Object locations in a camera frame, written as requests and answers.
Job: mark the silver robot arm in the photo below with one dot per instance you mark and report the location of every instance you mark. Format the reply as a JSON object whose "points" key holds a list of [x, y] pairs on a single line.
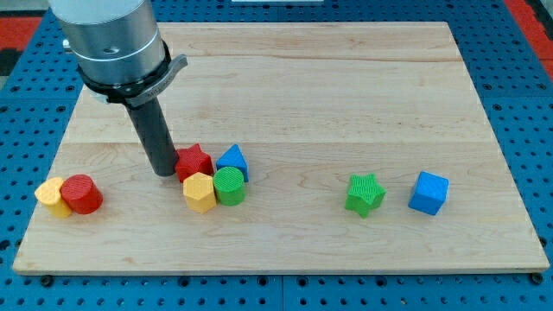
{"points": [[119, 48]]}

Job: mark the blue triangle block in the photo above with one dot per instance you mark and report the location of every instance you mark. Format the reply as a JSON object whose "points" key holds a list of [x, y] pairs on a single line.
{"points": [[234, 157]]}

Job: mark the yellow heart block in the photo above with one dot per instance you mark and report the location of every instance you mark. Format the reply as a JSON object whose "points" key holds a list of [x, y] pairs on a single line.
{"points": [[49, 195]]}

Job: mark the wooden board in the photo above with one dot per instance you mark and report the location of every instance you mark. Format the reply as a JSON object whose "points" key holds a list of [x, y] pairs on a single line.
{"points": [[309, 104]]}

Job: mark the green cylinder block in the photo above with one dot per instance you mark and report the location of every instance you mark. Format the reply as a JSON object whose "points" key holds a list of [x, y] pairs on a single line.
{"points": [[229, 184]]}

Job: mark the yellow hexagon block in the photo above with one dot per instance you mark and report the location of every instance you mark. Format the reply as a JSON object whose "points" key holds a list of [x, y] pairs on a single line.
{"points": [[199, 194]]}

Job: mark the red star block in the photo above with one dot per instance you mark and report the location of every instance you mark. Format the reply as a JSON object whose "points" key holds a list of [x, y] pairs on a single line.
{"points": [[193, 160]]}

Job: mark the green star block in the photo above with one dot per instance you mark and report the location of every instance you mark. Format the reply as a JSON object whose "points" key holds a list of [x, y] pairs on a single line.
{"points": [[364, 194]]}

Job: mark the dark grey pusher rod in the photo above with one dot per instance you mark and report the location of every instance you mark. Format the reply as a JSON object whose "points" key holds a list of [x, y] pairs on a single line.
{"points": [[152, 130]]}

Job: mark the blue cube block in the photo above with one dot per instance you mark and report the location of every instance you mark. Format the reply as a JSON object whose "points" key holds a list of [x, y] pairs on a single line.
{"points": [[429, 193]]}

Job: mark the red cylinder block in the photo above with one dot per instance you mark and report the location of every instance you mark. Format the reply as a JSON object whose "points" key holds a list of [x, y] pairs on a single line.
{"points": [[81, 194]]}

